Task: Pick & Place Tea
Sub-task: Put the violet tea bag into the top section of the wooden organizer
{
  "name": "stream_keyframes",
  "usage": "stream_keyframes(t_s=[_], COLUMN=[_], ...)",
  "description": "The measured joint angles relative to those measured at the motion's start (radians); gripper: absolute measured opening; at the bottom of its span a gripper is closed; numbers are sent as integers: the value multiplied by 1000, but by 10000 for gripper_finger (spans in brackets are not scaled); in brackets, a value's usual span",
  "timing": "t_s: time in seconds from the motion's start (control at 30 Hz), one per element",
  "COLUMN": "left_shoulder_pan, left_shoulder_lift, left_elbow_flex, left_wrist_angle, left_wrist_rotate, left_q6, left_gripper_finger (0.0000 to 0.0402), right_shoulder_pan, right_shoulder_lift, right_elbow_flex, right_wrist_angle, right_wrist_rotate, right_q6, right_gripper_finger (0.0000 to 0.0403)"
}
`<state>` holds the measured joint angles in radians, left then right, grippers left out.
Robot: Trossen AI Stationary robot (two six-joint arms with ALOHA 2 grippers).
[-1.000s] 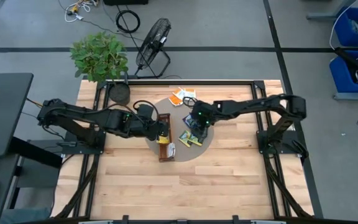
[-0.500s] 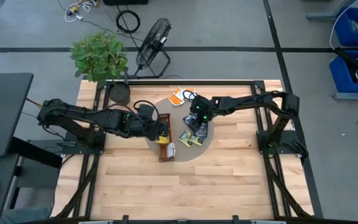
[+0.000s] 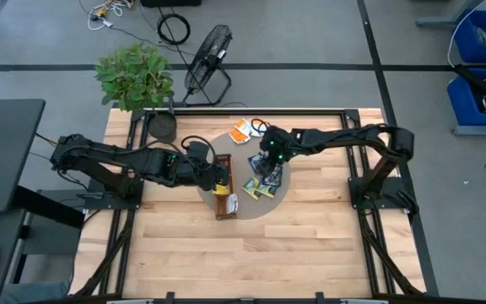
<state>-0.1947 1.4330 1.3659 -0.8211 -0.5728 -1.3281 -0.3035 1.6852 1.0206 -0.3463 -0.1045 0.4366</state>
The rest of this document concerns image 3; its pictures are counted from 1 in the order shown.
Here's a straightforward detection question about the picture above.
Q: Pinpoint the dark blue tea bag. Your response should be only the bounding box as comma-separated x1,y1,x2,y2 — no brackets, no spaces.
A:
266,165,285,187
247,153,267,172

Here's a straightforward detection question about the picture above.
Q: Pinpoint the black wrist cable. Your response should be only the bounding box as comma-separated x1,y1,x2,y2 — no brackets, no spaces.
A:
250,117,271,137
181,134,218,165

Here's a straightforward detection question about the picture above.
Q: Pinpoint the grey cart base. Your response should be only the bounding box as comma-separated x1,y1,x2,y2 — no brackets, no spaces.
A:
451,122,486,137

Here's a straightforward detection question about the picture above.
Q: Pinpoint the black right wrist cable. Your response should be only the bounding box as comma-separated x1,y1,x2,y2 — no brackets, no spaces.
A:
250,117,271,137

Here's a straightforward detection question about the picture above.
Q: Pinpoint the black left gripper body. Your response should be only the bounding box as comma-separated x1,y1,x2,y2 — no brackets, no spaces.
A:
183,158,223,192

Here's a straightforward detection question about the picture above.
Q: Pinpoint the black equipment in bin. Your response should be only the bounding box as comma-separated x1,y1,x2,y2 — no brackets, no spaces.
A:
453,62,486,115

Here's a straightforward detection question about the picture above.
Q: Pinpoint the round grey mat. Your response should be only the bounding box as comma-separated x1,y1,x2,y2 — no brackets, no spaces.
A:
196,133,293,220

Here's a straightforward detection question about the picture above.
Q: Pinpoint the black aluminium table frame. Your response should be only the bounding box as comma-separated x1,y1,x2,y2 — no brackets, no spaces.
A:
69,107,428,304

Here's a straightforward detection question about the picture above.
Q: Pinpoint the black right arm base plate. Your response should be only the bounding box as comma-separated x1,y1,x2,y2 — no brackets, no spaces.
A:
348,176,408,211

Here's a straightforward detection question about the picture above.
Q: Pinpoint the black box on floor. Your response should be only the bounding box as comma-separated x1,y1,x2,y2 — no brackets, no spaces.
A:
140,0,203,8

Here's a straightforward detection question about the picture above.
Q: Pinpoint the white cable bundle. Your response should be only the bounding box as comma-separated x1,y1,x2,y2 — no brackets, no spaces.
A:
86,0,134,31

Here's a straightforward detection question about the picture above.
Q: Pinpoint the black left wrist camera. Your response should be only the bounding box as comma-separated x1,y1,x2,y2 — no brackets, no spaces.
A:
186,141,211,160

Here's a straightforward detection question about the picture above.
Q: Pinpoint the black floor fan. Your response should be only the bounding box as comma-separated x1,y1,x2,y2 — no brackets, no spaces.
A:
182,24,234,107

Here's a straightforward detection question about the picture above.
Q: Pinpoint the blue plastic bin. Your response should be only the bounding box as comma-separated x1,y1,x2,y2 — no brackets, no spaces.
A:
447,67,486,128
453,8,486,64

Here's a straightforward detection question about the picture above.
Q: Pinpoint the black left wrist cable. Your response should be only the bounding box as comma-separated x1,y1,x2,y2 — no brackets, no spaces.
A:
181,134,218,165

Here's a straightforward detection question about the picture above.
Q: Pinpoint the green potted plant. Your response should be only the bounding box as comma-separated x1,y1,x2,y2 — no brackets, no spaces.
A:
94,42,178,145

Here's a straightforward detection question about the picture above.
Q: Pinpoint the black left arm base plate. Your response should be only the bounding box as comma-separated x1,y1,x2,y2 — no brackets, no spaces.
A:
84,176,145,211

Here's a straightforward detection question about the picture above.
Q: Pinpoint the black desk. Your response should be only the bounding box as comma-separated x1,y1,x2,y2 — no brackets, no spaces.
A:
0,99,46,214

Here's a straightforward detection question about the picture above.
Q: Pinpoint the coiled black cable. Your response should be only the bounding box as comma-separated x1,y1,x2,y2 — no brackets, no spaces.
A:
157,12,192,46

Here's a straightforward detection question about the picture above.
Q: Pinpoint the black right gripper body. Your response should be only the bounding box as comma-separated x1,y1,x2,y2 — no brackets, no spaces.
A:
261,147,289,172

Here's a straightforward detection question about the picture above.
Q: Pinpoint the brown wooden tea box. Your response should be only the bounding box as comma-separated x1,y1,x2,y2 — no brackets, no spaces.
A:
213,154,239,221

